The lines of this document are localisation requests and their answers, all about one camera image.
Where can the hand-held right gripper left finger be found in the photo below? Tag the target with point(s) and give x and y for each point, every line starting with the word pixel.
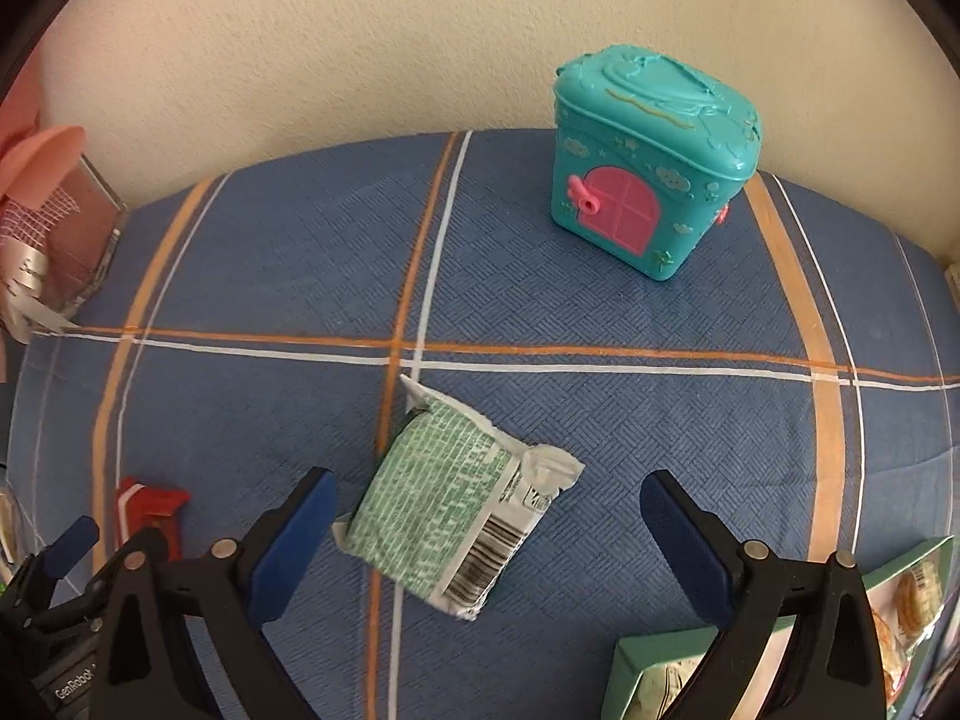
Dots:
pixel 292 547

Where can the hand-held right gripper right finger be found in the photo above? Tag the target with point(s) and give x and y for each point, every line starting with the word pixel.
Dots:
pixel 690 547

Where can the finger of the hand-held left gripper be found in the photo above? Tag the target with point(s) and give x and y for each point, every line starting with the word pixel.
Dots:
pixel 154 544
pixel 71 544

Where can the dark red snack packet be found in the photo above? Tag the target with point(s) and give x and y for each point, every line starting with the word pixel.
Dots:
pixel 150 506

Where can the mint green box tray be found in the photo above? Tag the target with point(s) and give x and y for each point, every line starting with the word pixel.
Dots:
pixel 637 667

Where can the beige green snack packet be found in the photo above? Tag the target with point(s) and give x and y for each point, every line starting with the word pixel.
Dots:
pixel 664 686

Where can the mint green snack packet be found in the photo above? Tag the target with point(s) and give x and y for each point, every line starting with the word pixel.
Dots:
pixel 435 510

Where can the clear biscuit packet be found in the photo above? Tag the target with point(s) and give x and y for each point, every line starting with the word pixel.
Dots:
pixel 911 600

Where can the blue plaid tablecloth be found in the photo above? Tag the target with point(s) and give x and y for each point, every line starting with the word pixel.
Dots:
pixel 600 405

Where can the pink framed box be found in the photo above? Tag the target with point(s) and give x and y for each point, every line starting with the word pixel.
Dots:
pixel 82 240

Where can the pink flower bouquet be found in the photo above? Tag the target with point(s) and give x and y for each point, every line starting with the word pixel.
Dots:
pixel 37 157

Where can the teal toy house box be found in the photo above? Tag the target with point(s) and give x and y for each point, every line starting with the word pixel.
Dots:
pixel 622 165

